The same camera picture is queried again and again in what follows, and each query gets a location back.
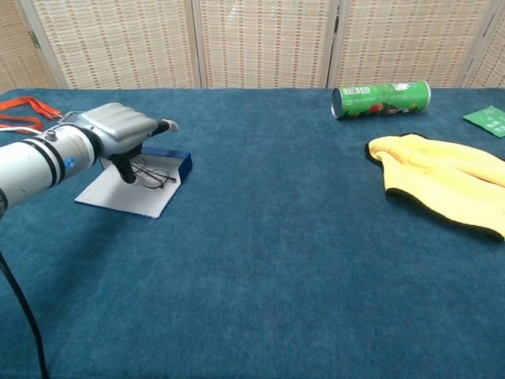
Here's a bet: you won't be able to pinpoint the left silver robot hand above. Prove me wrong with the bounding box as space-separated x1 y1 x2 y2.
73 102 181 185

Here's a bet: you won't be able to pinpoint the black wire-frame eyeglasses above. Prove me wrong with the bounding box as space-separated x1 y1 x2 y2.
129 156 178 190

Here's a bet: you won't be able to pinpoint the blue and white box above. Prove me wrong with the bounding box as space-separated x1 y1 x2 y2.
74 145 193 220

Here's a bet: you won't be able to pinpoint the clear badge holder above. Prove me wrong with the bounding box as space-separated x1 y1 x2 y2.
58 111 86 125

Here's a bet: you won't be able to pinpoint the woven bamboo folding screen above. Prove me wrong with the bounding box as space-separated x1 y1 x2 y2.
0 0 505 94

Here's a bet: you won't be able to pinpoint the teal table mat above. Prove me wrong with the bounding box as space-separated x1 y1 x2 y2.
0 87 505 379

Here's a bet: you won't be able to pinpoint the green chip can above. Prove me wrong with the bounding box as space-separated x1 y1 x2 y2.
331 81 432 119

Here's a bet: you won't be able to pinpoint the yellow cloth black trim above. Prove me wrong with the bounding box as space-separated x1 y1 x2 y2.
364 133 505 244

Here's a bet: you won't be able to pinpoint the green sachet packet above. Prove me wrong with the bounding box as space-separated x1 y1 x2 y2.
462 105 505 139

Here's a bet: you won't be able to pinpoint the orange lanyard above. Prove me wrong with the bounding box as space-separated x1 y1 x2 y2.
0 96 63 131

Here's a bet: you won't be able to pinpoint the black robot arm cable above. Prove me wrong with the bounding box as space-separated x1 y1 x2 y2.
0 248 49 379

